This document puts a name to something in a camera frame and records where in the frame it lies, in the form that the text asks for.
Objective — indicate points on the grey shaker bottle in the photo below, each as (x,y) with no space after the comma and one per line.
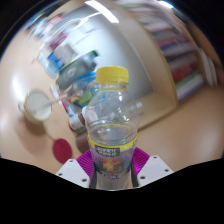
(78,70)

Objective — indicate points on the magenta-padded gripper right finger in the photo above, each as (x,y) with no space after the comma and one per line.
(143,163)

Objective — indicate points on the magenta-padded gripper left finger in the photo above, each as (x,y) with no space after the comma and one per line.
(85,165)

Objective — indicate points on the yellow-capped clear drink bottle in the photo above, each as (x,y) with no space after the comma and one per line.
(111,120)

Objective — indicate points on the white ceramic mug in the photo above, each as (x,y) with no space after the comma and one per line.
(35,106)

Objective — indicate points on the blue and white box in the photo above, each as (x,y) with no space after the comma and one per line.
(56,60)

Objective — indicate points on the white-lidded jar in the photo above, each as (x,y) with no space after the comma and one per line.
(76,122)

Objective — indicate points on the wooden shelf unit with books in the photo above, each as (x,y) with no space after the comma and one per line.
(186,63)

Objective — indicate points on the ceiling tube light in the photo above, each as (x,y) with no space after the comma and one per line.
(101,11)

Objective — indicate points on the flat round red coaster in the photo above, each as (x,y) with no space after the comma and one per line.
(62,150)

